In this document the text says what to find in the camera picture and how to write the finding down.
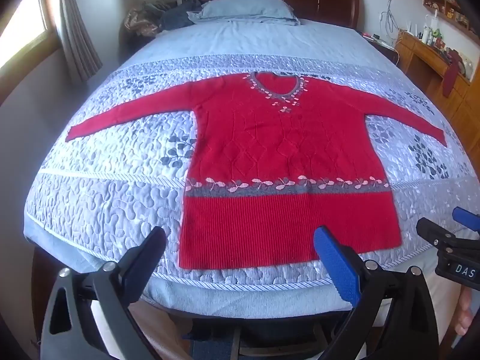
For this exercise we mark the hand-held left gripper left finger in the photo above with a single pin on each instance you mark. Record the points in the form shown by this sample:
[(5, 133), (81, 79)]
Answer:
[(144, 266)]

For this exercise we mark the light blue pillow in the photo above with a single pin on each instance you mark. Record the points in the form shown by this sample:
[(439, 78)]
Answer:
[(243, 9)]

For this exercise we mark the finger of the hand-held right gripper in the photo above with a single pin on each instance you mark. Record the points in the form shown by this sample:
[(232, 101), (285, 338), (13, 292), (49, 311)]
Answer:
[(433, 232), (467, 218)]

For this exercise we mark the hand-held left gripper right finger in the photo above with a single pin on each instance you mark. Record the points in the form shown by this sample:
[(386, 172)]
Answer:
[(337, 270)]

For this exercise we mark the wooden desk cabinet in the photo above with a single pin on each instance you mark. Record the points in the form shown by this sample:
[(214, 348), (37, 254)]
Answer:
[(461, 97)]

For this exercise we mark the grey curtain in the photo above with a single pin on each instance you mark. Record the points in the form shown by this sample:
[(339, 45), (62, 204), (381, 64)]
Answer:
[(75, 26)]

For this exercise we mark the dark red hanging cloth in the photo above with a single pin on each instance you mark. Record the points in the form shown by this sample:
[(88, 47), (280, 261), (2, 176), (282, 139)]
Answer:
[(452, 75)]

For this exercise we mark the person's right hand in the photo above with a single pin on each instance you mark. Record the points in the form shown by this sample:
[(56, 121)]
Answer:
[(463, 315)]

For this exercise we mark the brown patterned cloth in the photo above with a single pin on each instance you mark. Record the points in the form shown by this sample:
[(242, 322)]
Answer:
[(140, 22)]

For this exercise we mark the wooden framed window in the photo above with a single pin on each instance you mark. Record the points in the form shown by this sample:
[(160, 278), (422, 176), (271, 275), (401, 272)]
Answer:
[(22, 33)]

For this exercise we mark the quilted blue-grey bedspread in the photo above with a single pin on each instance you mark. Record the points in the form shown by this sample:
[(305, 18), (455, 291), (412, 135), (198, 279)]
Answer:
[(112, 195)]

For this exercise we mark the red knit sweater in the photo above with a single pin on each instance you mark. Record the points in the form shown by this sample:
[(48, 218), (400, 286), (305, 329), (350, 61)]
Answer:
[(285, 150)]

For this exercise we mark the white bottle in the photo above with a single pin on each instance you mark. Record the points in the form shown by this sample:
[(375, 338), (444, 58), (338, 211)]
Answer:
[(426, 34)]

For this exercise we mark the dark bedside table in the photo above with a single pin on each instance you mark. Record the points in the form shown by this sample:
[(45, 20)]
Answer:
[(382, 50)]

